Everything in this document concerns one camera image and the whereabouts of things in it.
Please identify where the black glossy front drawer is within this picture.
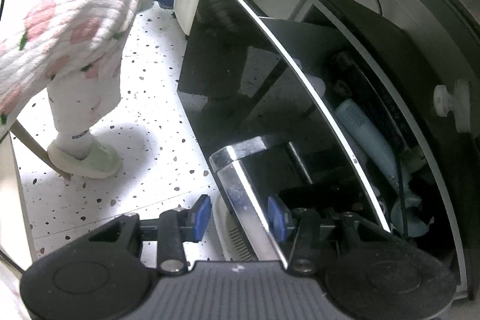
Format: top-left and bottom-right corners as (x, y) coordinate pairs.
(177, 0), (466, 288)

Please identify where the white round drawer knob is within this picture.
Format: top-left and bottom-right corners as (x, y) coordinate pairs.
(433, 79), (471, 133)

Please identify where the black upper drawer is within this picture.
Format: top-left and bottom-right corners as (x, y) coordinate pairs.
(315, 0), (439, 112)

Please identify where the light green slipper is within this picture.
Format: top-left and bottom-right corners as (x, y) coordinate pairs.
(47, 140), (122, 179)

